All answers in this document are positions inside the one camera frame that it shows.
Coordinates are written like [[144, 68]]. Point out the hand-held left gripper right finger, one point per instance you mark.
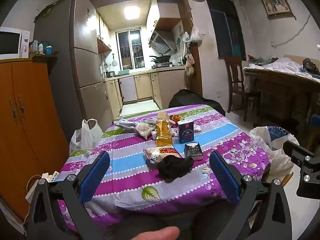
[[223, 173]]

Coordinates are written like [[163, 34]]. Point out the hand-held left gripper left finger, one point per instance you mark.
[[96, 172]]

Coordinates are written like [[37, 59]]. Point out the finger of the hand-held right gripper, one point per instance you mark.
[[295, 150]]

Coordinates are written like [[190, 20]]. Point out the white blue-print plastic bag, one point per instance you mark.
[[272, 145]]

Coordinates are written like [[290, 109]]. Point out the orange white packet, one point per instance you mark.
[[176, 118]]

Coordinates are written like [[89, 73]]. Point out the person's left hand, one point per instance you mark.
[[157, 233]]

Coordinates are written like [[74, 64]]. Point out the striped floral tablecloth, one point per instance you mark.
[[130, 160]]

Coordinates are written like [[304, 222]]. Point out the plain white plastic bag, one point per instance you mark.
[[83, 137]]

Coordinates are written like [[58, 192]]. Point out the small dark box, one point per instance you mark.
[[193, 151]]

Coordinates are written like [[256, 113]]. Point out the white power strip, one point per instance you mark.
[[47, 178]]

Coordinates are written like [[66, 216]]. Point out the black crumpled cloth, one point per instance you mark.
[[175, 167]]

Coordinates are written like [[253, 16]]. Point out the grey crumpled plastic bag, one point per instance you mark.
[[125, 125]]

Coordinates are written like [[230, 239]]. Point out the blue carton box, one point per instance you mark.
[[186, 131]]

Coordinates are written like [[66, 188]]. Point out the dark wooden side table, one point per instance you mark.
[[280, 90]]

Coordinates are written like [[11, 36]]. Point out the clear plastic bag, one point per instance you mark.
[[145, 130]]

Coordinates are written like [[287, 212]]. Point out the red white snack packet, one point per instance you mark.
[[162, 153]]

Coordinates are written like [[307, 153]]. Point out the gold foil packet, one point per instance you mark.
[[163, 135]]

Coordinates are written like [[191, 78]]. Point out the large black bag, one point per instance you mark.
[[190, 100]]

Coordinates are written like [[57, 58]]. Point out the orange wooden cabinet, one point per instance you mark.
[[32, 120]]

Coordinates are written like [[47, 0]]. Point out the beige cardboard piece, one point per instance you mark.
[[163, 117]]

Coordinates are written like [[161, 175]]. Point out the dark crumpled cloth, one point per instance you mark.
[[311, 66]]

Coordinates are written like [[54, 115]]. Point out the white cloth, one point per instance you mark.
[[277, 66]]

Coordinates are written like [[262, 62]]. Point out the dark wooden chair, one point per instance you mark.
[[235, 80]]

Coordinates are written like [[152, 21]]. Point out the steel kettle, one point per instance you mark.
[[108, 74]]

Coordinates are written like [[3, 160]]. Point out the beige kitchen base cabinets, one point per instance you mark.
[[142, 82]]

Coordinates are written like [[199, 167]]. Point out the hanging beige cloth bag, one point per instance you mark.
[[189, 63]]

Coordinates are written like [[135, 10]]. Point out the grey refrigerator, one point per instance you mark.
[[85, 55]]

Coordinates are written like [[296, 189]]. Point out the kitchen window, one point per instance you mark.
[[130, 50]]

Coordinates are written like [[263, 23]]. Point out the blue lidded jar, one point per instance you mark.
[[48, 50]]

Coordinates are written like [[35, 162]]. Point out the black wok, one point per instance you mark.
[[161, 58]]

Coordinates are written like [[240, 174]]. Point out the dark window curtain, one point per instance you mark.
[[225, 30]]

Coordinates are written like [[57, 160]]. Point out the hanging white plastic bags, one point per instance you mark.
[[195, 35]]

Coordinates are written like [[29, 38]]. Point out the steel range hood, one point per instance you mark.
[[162, 41]]

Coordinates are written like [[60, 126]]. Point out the white microwave oven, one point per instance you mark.
[[10, 42]]

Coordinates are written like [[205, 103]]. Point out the square ceiling light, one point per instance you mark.
[[132, 12]]

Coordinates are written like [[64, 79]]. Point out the wooden wall cabinet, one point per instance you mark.
[[103, 37]]

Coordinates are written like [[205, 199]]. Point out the framed wall picture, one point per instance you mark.
[[275, 3]]

